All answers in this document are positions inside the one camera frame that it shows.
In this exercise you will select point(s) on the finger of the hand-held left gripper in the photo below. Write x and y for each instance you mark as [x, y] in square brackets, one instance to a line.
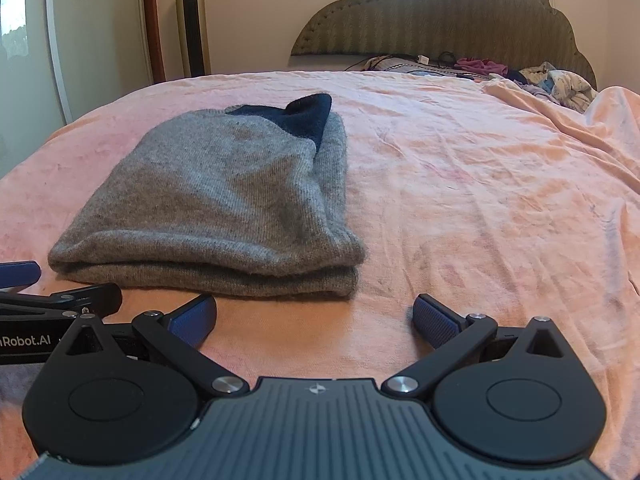
[95, 297]
[20, 274]

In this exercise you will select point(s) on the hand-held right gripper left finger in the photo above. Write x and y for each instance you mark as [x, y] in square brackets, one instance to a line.
[192, 317]

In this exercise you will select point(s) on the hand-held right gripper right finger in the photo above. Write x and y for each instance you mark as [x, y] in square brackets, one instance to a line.
[435, 325]

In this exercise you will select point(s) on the grey sweater with navy sleeves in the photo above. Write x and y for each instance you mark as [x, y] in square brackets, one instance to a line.
[215, 190]

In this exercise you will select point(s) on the pile of light clothes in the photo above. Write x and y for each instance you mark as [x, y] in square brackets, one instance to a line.
[560, 85]

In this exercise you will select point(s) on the pink bed sheet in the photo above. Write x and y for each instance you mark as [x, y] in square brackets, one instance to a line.
[475, 210]

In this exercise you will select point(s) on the sliding wardrobe door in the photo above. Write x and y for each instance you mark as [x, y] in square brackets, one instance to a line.
[100, 45]

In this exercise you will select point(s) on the pink crumpled cloth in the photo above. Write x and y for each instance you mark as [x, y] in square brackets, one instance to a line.
[480, 66]

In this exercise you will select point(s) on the gold tower fan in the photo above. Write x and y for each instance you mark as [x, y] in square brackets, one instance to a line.
[194, 20]

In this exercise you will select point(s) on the olive padded headboard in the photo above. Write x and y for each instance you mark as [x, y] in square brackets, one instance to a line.
[450, 15]

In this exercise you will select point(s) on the brown wooden door frame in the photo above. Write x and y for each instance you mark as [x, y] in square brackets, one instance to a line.
[152, 20]

